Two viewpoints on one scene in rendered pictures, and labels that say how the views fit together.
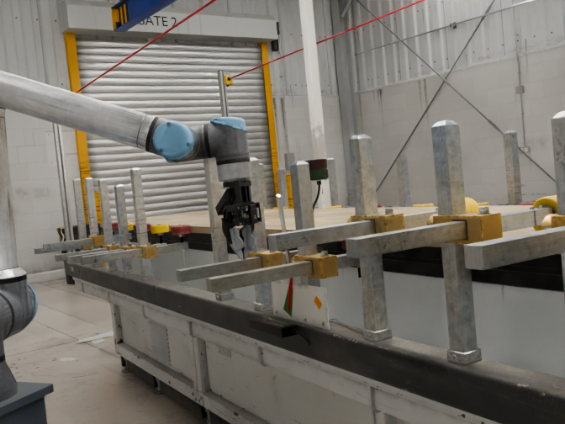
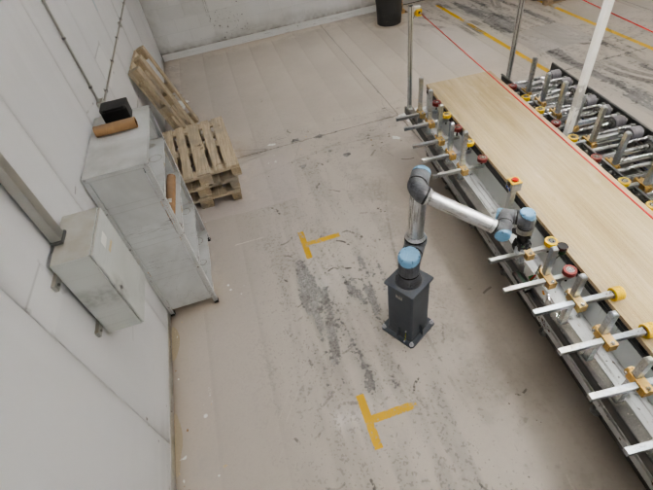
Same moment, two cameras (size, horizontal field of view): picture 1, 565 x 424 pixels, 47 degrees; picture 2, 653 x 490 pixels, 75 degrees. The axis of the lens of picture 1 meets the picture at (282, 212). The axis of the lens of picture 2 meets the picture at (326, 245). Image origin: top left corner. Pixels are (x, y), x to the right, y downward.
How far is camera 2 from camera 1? 2.04 m
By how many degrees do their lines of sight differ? 48
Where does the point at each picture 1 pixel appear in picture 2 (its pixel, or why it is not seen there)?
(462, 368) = (584, 363)
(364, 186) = (577, 290)
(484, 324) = not seen: hidden behind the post
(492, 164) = not seen: outside the picture
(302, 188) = (552, 257)
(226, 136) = (526, 223)
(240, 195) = (524, 242)
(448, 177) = (606, 327)
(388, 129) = not seen: outside the picture
